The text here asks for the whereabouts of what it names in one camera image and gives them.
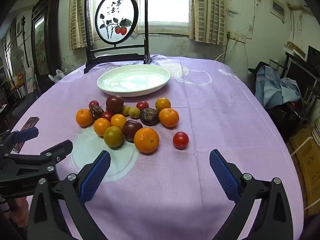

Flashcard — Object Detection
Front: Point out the beige checked curtain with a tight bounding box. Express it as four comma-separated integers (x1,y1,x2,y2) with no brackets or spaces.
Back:
189,0,227,46
69,0,100,50

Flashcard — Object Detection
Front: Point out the purple printed tablecloth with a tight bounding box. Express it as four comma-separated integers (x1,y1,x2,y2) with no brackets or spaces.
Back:
11,54,304,240

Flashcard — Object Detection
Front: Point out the smartphone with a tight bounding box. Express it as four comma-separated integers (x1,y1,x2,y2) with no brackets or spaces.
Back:
11,116,40,153

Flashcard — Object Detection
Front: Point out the person's left hand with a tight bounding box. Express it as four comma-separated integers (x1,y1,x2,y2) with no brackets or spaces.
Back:
7,197,30,230

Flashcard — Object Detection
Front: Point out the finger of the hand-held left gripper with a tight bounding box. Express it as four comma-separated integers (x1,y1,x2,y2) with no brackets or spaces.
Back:
0,127,39,155
0,140,73,173

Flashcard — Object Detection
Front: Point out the dark wood framed picture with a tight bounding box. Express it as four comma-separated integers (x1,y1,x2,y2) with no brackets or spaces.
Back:
30,0,61,77

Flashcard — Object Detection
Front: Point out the dark purple plum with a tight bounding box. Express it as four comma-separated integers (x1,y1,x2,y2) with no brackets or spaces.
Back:
122,120,143,141
106,94,124,113

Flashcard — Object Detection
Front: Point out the black box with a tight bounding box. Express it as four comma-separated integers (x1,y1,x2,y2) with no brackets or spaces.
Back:
306,45,320,67

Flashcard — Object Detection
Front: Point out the wrinkled dark passion fruit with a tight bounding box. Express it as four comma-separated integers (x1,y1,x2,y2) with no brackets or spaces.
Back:
140,108,160,126
89,104,105,119

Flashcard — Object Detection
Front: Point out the white power cable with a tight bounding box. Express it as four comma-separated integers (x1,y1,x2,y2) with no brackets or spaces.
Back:
215,39,237,62

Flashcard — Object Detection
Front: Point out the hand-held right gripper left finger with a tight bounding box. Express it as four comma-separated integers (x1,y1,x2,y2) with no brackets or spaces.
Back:
27,150,112,240

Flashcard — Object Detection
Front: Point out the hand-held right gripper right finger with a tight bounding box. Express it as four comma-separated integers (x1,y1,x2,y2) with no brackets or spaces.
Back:
209,149,294,240

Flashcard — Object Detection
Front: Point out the green-orange mandarin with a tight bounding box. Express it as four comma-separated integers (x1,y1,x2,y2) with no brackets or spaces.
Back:
103,126,124,148

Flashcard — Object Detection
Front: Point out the window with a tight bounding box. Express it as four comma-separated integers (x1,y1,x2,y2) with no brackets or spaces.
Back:
96,0,194,34

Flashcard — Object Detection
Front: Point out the black coat stand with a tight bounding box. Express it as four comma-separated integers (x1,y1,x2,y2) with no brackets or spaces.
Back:
20,15,30,68

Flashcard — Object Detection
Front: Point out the wall electrical box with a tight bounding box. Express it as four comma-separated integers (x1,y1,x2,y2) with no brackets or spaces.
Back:
271,0,287,23

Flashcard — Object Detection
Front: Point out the white oval plate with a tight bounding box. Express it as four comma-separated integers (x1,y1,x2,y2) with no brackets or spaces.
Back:
97,64,171,98

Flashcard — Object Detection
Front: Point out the blue cloth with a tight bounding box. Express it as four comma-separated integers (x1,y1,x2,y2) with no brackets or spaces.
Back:
255,65,302,108

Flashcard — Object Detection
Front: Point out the black framed painted table screen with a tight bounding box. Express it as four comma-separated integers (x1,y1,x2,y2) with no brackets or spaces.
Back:
84,0,153,74

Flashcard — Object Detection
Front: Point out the orange mandarin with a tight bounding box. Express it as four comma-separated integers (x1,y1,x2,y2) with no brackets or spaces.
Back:
155,98,172,112
93,118,111,137
110,114,127,130
134,127,160,154
76,108,93,127
158,108,180,128

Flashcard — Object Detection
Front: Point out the black monitor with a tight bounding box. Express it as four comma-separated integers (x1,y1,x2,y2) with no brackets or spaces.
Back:
285,55,318,98

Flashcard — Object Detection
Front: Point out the white bucket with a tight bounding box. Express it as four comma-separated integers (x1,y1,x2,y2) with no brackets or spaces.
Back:
310,105,320,145

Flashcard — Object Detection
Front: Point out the white plastic bag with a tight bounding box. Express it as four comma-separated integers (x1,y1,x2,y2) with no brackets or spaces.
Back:
48,69,67,83

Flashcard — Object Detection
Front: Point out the wall power socket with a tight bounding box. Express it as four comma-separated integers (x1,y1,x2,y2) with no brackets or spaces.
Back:
226,31,247,43

